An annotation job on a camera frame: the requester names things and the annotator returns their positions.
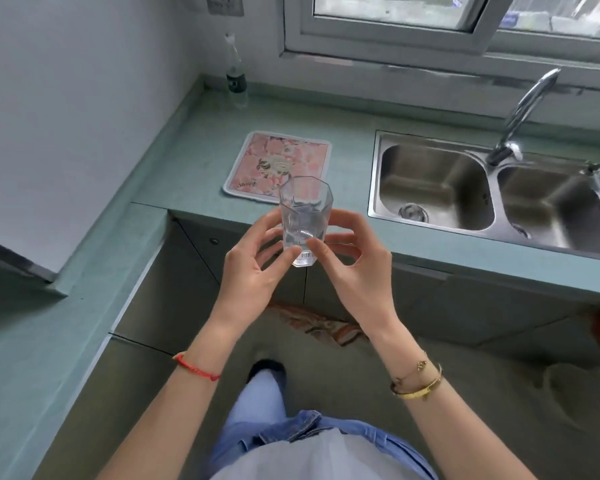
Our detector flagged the small chrome faucet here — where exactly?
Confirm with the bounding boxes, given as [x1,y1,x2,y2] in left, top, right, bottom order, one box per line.
[579,144,600,175]

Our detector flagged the white framed window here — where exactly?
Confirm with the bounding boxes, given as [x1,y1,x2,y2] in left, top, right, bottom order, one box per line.
[282,0,600,93]

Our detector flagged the person's left hand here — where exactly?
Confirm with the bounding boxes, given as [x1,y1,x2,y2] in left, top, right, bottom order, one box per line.
[207,209,305,341]

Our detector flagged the person's right hand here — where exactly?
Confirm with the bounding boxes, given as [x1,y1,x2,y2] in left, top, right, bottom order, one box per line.
[305,208,406,341]

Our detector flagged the white bucket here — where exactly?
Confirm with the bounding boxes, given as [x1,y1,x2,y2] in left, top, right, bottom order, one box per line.
[542,362,600,445]

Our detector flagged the wall socket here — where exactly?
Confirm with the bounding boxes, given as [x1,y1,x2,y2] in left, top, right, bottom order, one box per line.
[205,0,245,17]

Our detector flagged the grey kitchen base cabinets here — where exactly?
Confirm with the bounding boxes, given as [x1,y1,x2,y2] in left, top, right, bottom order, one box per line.
[32,209,600,480]

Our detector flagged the red string bracelet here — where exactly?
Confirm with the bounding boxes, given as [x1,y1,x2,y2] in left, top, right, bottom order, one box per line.
[172,351,222,383]

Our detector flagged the patterned floor rag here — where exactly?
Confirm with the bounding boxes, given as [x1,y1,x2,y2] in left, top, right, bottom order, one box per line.
[267,302,370,348]

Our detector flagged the blue jeans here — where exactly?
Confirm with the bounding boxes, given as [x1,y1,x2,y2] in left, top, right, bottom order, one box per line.
[205,367,439,480]

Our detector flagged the person's left forearm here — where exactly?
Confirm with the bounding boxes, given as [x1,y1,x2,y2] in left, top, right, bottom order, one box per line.
[95,319,246,480]

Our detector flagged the person's shoe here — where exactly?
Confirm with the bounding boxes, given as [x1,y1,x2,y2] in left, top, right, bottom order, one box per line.
[247,358,287,385]

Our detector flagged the white shirt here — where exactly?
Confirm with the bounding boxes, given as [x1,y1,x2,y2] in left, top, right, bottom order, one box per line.
[212,427,426,480]

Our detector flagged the steel double sink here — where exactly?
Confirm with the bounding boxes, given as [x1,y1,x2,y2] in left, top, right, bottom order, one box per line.
[367,129,600,263]

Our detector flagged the pink floral mat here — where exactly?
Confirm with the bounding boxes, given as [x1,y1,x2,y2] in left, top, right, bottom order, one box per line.
[222,130,333,205]

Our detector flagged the tall chrome faucet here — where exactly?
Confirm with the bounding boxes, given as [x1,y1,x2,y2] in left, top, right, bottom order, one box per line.
[485,68,562,168]

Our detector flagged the clear drinking glass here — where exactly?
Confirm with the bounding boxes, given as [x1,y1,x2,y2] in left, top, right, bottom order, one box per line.
[279,175,335,268]

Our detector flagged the gold bangle bracelet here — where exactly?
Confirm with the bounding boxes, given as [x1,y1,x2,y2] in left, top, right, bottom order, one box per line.
[389,363,443,401]

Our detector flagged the person's right forearm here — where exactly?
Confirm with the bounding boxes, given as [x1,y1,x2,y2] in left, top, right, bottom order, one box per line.
[372,319,539,480]

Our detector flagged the thin gold chain bracelet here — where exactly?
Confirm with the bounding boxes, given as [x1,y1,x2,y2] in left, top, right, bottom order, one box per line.
[391,350,429,385]

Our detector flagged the clear plastic bottle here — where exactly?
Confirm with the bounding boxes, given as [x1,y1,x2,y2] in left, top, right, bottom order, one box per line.
[223,32,249,111]

